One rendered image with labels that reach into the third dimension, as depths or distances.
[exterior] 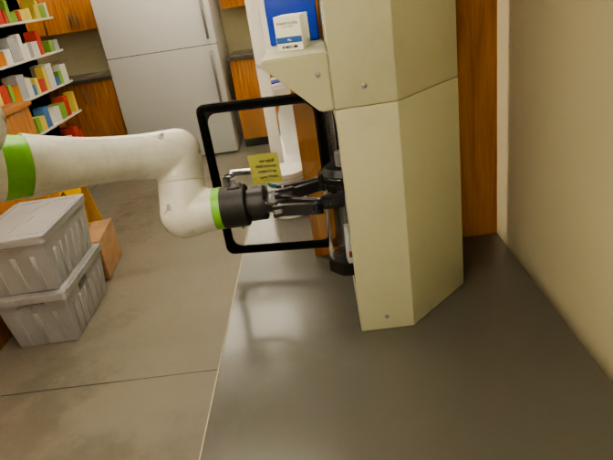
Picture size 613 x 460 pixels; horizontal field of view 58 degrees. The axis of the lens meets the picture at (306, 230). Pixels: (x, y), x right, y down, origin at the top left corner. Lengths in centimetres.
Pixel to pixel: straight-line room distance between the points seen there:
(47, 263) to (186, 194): 200
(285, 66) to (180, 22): 503
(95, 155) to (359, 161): 49
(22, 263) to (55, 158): 212
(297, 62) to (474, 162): 65
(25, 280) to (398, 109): 255
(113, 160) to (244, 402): 52
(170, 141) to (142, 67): 495
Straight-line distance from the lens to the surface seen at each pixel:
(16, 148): 108
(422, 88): 107
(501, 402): 103
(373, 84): 99
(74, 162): 110
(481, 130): 145
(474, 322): 121
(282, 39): 107
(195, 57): 600
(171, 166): 119
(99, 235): 391
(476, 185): 150
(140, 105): 621
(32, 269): 318
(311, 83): 99
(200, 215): 119
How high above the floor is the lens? 163
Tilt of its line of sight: 24 degrees down
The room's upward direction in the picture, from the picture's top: 9 degrees counter-clockwise
